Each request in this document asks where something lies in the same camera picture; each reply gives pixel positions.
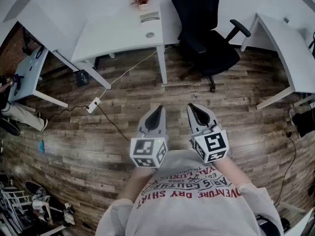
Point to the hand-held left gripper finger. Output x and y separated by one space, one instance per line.
142 125
164 124

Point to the white printed shirt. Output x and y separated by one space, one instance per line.
197 213

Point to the black box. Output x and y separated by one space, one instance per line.
82 78

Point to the black office chair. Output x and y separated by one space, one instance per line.
209 48

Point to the white desk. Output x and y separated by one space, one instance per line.
56 26
283 40
118 33

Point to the pile of gear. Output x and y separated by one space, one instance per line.
41 210

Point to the white glasses case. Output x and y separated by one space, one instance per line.
150 15

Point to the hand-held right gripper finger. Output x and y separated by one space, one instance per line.
192 122
212 118

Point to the light blue table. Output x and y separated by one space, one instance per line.
27 75

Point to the person's right forearm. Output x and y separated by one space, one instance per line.
233 172

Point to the small grey desk item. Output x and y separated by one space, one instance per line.
286 20

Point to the teal floor scrap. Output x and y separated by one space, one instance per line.
41 146

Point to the white power strip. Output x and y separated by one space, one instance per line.
93 105

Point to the person's left forearm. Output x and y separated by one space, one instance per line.
136 183

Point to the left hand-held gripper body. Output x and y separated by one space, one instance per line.
144 147

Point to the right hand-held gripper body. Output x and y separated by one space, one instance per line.
214 144

